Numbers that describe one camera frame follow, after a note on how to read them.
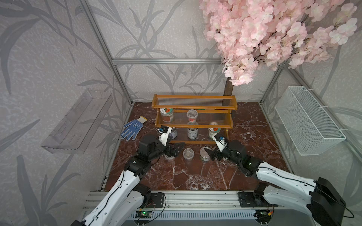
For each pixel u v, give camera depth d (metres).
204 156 0.84
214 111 1.12
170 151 0.64
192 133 0.90
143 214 0.70
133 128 1.05
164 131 0.64
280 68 0.99
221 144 0.75
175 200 0.75
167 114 0.83
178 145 0.64
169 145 0.64
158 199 0.73
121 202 0.46
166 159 0.86
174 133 0.91
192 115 0.85
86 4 0.70
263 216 0.71
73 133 0.64
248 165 0.59
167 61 1.82
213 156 0.71
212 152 0.70
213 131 0.91
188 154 0.85
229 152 0.64
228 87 0.88
